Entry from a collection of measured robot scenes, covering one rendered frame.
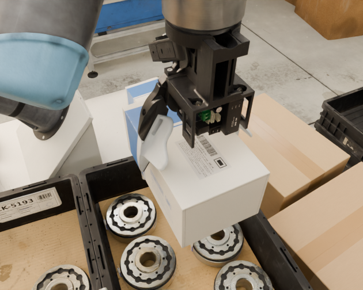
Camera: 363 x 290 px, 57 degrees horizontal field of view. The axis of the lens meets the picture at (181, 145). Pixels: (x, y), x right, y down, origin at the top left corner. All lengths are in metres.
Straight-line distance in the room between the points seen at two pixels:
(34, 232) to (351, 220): 0.65
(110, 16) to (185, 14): 2.23
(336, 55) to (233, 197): 2.76
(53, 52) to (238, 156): 0.26
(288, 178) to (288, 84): 1.87
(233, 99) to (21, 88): 0.19
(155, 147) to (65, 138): 0.46
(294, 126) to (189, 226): 0.56
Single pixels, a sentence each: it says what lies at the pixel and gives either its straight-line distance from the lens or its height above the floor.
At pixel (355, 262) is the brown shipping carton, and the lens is 0.72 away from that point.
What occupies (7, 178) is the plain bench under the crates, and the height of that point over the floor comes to 0.70.
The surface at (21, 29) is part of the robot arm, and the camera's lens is 0.25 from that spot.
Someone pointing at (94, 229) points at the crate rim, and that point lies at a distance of 0.61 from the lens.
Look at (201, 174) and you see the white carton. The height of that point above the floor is 1.14.
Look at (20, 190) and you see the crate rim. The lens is 0.71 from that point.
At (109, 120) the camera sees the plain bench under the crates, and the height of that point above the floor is 0.70.
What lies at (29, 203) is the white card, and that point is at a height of 0.89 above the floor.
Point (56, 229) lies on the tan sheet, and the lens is 0.76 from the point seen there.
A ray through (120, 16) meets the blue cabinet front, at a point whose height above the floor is 0.41.
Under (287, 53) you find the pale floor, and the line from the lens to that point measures 2.99.
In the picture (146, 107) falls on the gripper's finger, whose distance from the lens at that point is 0.38.
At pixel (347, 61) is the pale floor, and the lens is 3.06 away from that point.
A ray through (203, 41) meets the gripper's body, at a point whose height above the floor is 1.30.
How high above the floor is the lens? 1.45
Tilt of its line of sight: 46 degrees down
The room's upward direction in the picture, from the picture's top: straight up
